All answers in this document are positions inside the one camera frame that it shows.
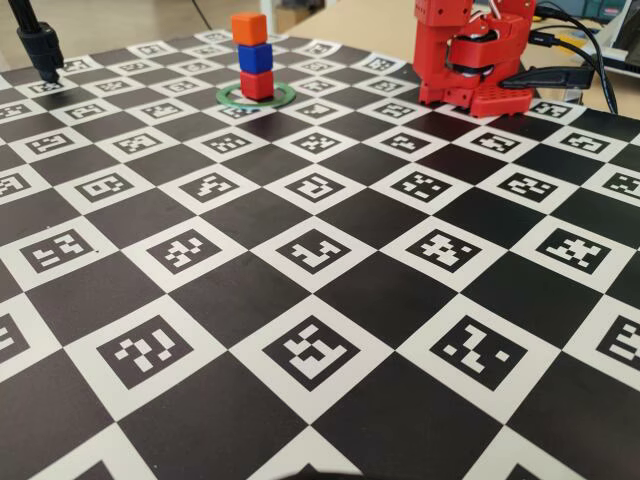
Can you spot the dark green box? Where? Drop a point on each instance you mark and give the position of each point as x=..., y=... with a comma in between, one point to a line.
x=597, y=9

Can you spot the blue cube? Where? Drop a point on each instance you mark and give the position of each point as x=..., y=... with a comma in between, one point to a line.
x=255, y=57

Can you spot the checkerboard marker mat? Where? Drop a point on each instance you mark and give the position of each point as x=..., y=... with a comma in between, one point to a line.
x=320, y=300

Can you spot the red robot arm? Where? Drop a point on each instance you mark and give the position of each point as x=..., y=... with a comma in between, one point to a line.
x=480, y=50

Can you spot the red cube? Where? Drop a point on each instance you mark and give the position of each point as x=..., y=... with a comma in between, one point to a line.
x=256, y=84

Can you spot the dark rounded camera holder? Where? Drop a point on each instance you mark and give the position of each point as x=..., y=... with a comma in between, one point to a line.
x=320, y=475

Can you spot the white furniture leg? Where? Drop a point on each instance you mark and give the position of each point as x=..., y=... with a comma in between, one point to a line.
x=266, y=15

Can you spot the red robot base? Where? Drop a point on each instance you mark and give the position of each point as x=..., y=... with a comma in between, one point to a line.
x=440, y=50

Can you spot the brown cardboard box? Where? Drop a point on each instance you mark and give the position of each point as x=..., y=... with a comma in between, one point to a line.
x=290, y=16

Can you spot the orange cube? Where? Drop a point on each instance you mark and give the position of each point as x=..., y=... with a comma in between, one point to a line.
x=248, y=28

